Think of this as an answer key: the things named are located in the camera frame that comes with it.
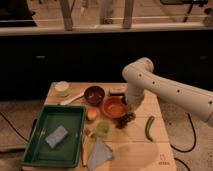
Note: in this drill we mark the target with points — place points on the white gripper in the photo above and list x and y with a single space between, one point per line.
131 108

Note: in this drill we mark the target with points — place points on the grey cloth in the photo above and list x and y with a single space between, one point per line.
100 153

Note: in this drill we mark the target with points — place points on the white cup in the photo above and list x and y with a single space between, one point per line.
62 88

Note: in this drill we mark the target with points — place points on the orange fruit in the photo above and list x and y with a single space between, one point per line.
91 114

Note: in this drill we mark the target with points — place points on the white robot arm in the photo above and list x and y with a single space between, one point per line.
139 77

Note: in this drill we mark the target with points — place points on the light green plastic cup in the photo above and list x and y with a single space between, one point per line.
102 128

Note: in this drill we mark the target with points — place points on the grey sponge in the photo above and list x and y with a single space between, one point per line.
56 136

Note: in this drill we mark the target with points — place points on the purple bowl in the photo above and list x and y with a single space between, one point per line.
94 95

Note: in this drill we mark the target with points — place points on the white spoon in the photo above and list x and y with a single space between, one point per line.
70 100

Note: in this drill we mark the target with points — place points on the brown dried grapes bunch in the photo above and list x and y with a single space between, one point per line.
124 120

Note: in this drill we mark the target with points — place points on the green plastic tray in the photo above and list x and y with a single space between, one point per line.
66 153

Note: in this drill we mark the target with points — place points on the wooden fork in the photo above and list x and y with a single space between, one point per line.
88 134

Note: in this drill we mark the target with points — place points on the orange bowl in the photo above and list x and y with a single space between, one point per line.
112 107

